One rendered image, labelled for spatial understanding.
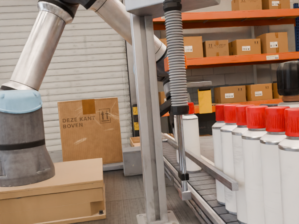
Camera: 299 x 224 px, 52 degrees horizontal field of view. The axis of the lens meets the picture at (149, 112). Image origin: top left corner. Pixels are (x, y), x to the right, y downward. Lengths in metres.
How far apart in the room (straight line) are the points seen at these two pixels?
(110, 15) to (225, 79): 4.73
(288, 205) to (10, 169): 0.61
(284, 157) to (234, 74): 5.27
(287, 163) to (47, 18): 0.81
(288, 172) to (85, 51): 4.77
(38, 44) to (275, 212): 0.78
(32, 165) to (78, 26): 4.43
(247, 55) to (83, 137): 3.85
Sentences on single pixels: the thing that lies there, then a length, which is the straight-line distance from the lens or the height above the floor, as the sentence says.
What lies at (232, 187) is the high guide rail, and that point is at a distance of 0.53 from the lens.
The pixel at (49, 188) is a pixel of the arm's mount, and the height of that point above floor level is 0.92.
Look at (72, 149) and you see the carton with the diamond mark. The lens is 1.27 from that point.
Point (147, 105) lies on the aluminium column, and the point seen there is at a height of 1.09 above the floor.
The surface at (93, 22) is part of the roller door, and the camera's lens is 5.16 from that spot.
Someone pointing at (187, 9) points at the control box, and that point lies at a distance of 0.66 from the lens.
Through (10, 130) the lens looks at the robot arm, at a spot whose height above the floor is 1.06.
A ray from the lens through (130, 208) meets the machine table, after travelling 0.83.
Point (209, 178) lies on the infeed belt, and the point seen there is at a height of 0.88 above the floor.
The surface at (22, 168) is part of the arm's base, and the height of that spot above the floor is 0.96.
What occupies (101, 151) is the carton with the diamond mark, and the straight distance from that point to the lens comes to 1.27.
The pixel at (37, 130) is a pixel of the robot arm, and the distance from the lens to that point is 0.82.
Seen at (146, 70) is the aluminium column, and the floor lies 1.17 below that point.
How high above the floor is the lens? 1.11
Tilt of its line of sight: 3 degrees down
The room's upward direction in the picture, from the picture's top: 5 degrees counter-clockwise
